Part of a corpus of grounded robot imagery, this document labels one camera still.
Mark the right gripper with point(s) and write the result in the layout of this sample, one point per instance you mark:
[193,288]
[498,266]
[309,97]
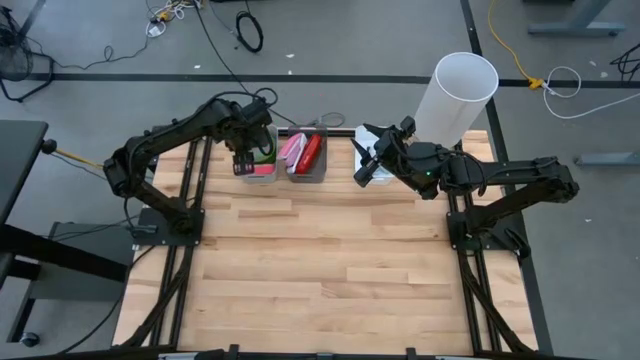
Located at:
[395,152]

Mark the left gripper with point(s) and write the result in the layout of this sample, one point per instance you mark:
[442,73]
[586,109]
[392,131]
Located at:
[245,140]

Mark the red tape roll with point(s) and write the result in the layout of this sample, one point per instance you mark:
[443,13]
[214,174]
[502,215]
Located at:
[265,169]

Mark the pink and white stapler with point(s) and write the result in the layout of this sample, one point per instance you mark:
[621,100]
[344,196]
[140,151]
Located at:
[292,150]

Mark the red stapler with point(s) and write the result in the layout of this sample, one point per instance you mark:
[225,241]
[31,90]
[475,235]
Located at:
[310,152]

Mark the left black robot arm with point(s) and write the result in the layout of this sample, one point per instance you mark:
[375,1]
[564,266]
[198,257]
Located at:
[165,135]

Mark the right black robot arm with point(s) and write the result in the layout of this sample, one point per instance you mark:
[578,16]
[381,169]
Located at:
[525,172]

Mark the white plastic bin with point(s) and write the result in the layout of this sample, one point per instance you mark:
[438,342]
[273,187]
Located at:
[387,176]

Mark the beige plastic bin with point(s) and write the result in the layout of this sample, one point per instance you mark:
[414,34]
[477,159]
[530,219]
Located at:
[265,179]

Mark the grey translucent plastic bin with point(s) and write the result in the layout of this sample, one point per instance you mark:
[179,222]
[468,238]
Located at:
[307,178]

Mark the white cylindrical lamp shade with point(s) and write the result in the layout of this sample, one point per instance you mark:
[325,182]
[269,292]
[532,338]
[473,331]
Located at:
[450,110]

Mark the white power adapter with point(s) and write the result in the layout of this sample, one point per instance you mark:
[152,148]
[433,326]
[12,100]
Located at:
[155,30]

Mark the black round knob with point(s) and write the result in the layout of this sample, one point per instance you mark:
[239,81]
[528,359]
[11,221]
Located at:
[48,146]

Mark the black desk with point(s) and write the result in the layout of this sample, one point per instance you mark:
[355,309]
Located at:
[20,160]

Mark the grey desk foot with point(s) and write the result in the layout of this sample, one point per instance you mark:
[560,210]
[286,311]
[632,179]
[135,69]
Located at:
[610,159]
[575,29]

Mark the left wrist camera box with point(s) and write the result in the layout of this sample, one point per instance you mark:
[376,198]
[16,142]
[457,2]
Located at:
[257,112]

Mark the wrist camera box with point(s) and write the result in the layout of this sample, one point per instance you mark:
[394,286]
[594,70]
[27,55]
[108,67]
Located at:
[257,112]
[407,127]

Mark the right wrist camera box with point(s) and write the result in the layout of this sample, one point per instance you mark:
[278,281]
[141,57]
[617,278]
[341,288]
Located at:
[407,127]

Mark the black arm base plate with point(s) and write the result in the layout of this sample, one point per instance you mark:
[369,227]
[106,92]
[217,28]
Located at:
[150,225]
[500,235]

